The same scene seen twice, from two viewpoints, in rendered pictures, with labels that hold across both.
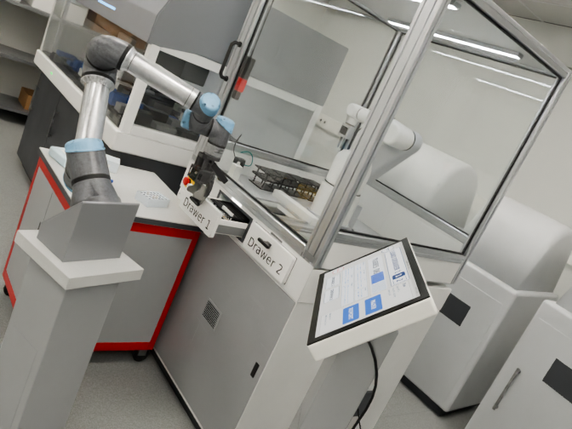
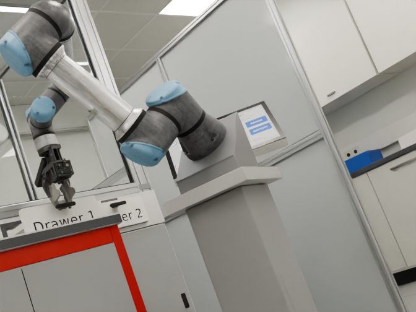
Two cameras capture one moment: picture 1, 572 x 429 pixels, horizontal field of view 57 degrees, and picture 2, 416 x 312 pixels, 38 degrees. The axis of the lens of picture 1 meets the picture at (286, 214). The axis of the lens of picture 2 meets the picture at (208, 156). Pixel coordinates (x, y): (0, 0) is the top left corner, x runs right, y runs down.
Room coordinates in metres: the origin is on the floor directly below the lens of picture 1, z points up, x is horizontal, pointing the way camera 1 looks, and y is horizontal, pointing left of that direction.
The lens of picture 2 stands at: (1.63, 2.35, 0.49)
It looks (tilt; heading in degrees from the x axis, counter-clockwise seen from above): 11 degrees up; 267
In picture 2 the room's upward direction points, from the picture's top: 21 degrees counter-clockwise
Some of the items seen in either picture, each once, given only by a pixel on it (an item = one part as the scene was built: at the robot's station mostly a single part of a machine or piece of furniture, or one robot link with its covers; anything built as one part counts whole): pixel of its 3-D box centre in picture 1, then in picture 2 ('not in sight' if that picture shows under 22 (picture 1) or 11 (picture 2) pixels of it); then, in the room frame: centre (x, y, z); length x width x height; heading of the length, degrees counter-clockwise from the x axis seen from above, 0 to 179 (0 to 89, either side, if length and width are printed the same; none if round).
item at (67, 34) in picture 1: (164, 77); not in sight; (3.63, 1.14, 1.13); 1.78 x 1.14 x 0.45; 43
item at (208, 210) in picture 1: (199, 209); (63, 217); (2.05, 0.33, 0.87); 0.29 x 0.02 x 0.11; 43
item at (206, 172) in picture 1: (204, 168); (54, 164); (2.02, 0.36, 1.05); 0.09 x 0.08 x 0.12; 133
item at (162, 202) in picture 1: (152, 198); not in sight; (2.20, 0.56, 0.78); 0.12 x 0.08 x 0.04; 151
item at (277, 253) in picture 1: (267, 251); (115, 214); (1.92, 0.00, 0.87); 0.29 x 0.02 x 0.11; 43
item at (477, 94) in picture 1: (458, 146); not in sight; (2.10, -0.50, 1.52); 0.87 x 0.01 x 0.86; 133
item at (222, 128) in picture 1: (220, 131); (39, 122); (2.02, 0.36, 1.20); 0.09 x 0.08 x 0.11; 111
